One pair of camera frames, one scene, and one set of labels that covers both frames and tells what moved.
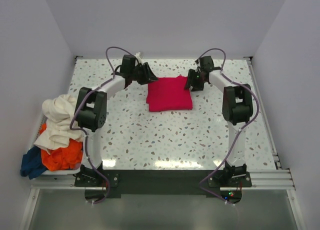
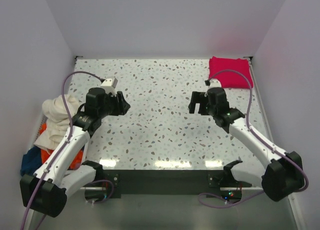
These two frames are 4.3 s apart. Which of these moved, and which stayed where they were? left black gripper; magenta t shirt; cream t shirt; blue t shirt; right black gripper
Moved: right black gripper; left black gripper; magenta t shirt
Stayed: blue t shirt; cream t shirt
